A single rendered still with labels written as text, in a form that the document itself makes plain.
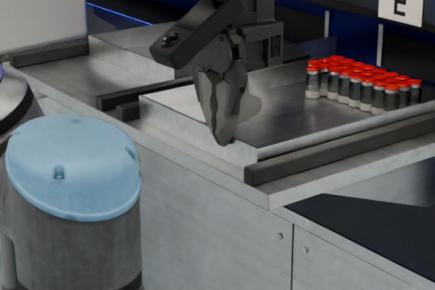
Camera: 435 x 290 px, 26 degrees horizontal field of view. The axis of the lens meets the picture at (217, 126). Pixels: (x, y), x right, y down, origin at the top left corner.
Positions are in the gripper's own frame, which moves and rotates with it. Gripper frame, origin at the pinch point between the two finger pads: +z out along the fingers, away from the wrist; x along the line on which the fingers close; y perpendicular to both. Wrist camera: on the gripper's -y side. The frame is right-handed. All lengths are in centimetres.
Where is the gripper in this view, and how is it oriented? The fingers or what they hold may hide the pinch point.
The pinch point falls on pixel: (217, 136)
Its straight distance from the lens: 114.1
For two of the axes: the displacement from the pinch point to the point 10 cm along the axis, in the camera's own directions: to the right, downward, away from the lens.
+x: -6.0, -2.7, 7.5
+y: 8.0, -2.0, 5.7
